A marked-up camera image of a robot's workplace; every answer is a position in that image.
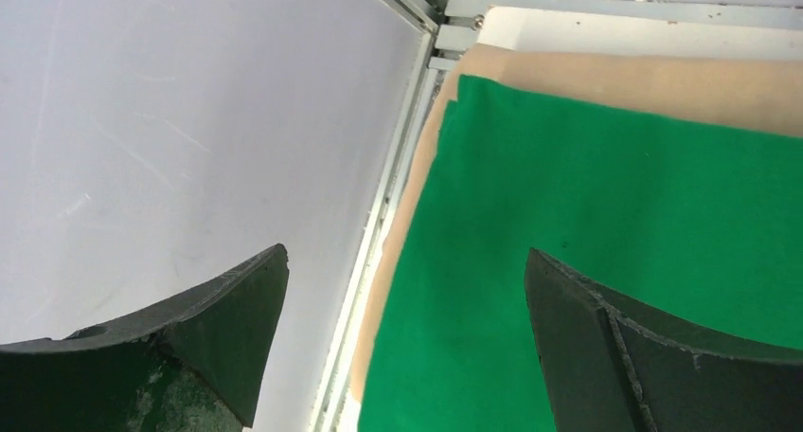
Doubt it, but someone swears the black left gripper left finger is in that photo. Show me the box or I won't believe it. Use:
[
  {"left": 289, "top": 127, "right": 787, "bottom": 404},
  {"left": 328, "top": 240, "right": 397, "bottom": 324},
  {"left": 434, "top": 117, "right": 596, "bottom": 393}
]
[{"left": 1, "top": 244, "right": 289, "bottom": 431}]

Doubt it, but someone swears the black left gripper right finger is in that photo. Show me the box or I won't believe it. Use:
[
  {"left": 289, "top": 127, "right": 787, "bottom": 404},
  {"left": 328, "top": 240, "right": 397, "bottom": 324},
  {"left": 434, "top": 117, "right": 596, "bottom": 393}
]
[{"left": 525, "top": 249, "right": 802, "bottom": 431}]

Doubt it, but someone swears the green t shirt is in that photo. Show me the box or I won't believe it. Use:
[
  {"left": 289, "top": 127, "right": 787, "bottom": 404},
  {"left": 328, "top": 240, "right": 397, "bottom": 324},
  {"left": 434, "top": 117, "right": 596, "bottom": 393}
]
[{"left": 358, "top": 76, "right": 802, "bottom": 431}]

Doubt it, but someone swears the beige folded t shirt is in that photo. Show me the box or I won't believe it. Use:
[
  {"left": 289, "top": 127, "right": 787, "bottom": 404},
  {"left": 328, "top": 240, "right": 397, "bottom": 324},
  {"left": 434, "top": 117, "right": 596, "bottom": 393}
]
[{"left": 349, "top": 44, "right": 802, "bottom": 401}]

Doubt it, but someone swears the aluminium back frame rail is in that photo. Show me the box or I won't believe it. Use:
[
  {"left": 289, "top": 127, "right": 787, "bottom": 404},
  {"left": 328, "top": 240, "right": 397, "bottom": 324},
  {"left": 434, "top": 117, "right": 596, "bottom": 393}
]
[{"left": 429, "top": 0, "right": 802, "bottom": 71}]

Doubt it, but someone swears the aluminium frame rail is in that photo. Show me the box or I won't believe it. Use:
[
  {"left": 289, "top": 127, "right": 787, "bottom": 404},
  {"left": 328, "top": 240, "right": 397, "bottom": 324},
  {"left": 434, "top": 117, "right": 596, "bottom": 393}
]
[
  {"left": 429, "top": 0, "right": 802, "bottom": 71},
  {"left": 307, "top": 0, "right": 448, "bottom": 431}
]

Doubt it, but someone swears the aluminium left frame rail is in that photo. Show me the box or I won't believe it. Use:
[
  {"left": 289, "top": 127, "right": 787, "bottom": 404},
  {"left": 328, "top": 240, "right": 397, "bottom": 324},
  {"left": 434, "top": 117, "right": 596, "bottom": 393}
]
[{"left": 307, "top": 0, "right": 448, "bottom": 431}]

